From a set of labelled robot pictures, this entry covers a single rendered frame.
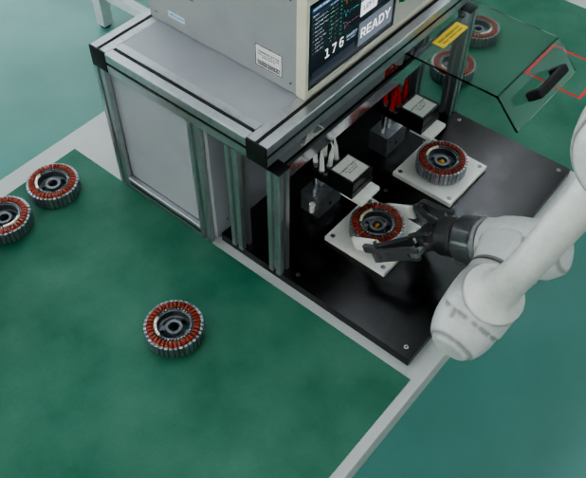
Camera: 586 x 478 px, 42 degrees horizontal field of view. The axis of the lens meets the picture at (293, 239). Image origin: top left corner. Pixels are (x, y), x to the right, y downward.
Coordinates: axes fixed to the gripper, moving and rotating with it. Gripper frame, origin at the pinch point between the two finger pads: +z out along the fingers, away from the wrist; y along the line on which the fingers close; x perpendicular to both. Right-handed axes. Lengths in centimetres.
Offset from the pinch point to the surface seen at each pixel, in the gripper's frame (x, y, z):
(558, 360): -88, 53, 7
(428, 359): -16.6, -16.3, -18.1
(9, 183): 31, -38, 66
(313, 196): 8.7, -3.5, 11.2
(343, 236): 0.4, -5.1, 5.1
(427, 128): 9.2, 23.2, 0.2
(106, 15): 30, 78, 204
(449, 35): 26.3, 30.6, -6.6
